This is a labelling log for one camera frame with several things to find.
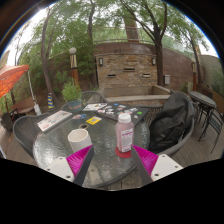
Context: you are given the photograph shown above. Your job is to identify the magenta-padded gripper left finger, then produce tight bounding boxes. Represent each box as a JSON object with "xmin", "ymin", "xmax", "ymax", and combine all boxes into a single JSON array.
[{"xmin": 44, "ymin": 144, "xmax": 96, "ymax": 187}]

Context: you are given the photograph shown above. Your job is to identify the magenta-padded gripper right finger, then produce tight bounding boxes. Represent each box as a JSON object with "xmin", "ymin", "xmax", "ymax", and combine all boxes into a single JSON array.
[{"xmin": 130, "ymin": 144, "xmax": 184, "ymax": 186}]

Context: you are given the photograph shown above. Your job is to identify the pink drink bottle white cap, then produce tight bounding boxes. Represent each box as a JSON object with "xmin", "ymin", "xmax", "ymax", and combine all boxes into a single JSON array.
[{"xmin": 115, "ymin": 113, "xmax": 135, "ymax": 154}]

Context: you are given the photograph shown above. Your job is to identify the white mug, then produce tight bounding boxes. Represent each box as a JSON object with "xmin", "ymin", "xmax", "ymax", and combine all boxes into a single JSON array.
[{"xmin": 67, "ymin": 128, "xmax": 93, "ymax": 154}]

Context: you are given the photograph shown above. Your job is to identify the silver laptop with stickers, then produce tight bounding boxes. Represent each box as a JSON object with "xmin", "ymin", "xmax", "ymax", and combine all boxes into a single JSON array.
[{"xmin": 36, "ymin": 109, "xmax": 73, "ymax": 133}]

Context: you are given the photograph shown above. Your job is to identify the small dark sticker card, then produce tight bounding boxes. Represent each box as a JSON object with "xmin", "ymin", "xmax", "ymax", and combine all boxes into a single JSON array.
[{"xmin": 72, "ymin": 113, "xmax": 88, "ymax": 121}]

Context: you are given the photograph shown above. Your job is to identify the yellow card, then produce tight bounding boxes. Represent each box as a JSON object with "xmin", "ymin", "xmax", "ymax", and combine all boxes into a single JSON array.
[{"xmin": 85, "ymin": 116, "xmax": 102, "ymax": 126}]

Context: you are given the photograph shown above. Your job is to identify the dark metal patio chair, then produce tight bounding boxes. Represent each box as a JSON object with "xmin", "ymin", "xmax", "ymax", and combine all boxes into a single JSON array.
[{"xmin": 198, "ymin": 106, "xmax": 224, "ymax": 154}]

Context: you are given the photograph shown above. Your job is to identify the blue yellow striped bollard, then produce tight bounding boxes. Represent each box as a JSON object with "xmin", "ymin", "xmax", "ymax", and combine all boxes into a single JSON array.
[{"xmin": 46, "ymin": 92, "xmax": 55, "ymax": 110}]

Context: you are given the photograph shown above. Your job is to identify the white sticker sheet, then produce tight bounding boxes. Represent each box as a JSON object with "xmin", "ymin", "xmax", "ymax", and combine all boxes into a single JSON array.
[{"xmin": 82, "ymin": 102, "xmax": 108, "ymax": 112}]

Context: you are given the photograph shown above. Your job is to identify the black laptop with stickers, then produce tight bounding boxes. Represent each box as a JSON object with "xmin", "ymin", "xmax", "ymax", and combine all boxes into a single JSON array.
[{"xmin": 94, "ymin": 103, "xmax": 150, "ymax": 127}]

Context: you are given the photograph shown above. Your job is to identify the wooden bench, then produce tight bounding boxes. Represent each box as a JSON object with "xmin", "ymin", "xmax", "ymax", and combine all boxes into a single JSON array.
[{"xmin": 11, "ymin": 96, "xmax": 36, "ymax": 114}]

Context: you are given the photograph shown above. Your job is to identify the round dark patio table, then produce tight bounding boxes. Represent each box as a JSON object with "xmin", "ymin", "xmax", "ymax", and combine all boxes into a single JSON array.
[{"xmin": 188, "ymin": 90, "xmax": 218, "ymax": 111}]

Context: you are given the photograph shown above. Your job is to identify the potted green plant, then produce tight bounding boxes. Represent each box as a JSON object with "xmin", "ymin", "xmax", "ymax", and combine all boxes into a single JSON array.
[{"xmin": 61, "ymin": 79, "xmax": 84, "ymax": 113}]

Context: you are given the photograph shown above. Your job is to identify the green leafy tree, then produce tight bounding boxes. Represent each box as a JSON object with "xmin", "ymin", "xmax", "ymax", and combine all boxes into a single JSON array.
[
  {"xmin": 16, "ymin": 3, "xmax": 98, "ymax": 108},
  {"xmin": 179, "ymin": 19, "xmax": 214, "ymax": 86},
  {"xmin": 109, "ymin": 0, "xmax": 188, "ymax": 87}
]

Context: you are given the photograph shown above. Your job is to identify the orange patio umbrella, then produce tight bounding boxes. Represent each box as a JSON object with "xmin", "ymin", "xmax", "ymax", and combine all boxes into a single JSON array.
[{"xmin": 0, "ymin": 63, "xmax": 43, "ymax": 116}]

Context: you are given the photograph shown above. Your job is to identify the wooden lamp post globe light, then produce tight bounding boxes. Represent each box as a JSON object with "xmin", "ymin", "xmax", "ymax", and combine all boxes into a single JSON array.
[
  {"xmin": 190, "ymin": 58, "xmax": 198, "ymax": 92},
  {"xmin": 68, "ymin": 46, "xmax": 81, "ymax": 88}
]

